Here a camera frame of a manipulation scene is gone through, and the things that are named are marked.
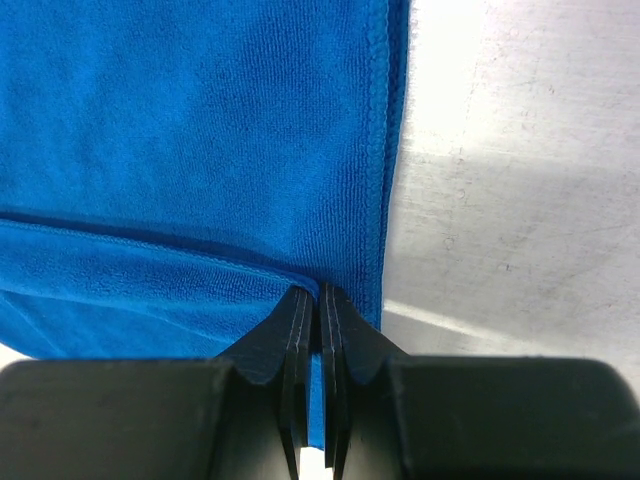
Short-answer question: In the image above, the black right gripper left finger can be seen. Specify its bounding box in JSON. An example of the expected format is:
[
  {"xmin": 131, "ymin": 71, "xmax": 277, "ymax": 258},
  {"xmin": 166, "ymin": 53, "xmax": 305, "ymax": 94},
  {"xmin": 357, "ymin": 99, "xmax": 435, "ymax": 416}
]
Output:
[{"xmin": 1, "ymin": 287, "xmax": 314, "ymax": 479}]

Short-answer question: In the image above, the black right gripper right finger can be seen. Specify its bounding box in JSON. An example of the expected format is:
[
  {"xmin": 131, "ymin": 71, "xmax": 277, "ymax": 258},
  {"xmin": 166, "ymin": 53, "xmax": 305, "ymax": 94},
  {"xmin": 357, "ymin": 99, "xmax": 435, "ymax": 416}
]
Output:
[{"xmin": 318, "ymin": 285, "xmax": 639, "ymax": 479}]

